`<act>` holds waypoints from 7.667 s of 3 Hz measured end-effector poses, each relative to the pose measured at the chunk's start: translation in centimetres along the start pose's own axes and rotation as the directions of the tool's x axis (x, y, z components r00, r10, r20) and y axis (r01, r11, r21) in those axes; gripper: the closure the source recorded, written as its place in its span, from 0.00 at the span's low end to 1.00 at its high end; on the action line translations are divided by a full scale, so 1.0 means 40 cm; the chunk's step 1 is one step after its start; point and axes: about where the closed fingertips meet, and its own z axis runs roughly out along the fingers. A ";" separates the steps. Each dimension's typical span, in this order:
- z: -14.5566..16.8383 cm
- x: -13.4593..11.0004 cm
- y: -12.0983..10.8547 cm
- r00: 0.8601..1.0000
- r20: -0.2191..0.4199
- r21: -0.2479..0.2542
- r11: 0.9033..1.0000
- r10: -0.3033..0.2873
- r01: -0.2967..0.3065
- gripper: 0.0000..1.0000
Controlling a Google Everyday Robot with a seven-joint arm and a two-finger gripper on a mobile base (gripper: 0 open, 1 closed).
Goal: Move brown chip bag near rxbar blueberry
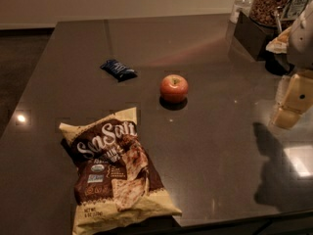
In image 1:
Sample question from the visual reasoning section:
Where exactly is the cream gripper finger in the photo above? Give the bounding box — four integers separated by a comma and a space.
272, 108, 300, 129
282, 74, 313, 114

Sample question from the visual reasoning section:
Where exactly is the brown sea salt chip bag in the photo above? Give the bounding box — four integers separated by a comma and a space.
60, 108, 182, 235

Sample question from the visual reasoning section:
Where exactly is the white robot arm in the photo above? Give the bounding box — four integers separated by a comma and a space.
271, 1, 313, 129

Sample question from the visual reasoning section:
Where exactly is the blue rxbar blueberry wrapper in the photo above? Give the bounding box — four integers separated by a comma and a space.
100, 59, 137, 82

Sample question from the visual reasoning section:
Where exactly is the cream snack packet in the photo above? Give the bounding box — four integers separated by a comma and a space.
266, 27, 291, 54

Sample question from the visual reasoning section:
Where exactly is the dark snack stand box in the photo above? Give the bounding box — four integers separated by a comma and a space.
234, 12, 276, 61

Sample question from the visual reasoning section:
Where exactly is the label card on jar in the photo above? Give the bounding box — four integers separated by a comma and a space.
281, 0, 311, 21

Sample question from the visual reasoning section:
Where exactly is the glass jar of granola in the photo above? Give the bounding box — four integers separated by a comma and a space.
249, 0, 289, 27

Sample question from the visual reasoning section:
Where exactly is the clear plastic water bottle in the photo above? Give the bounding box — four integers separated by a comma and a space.
229, 0, 253, 24

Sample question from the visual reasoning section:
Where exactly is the red apple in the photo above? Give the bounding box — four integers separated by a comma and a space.
159, 74, 189, 104

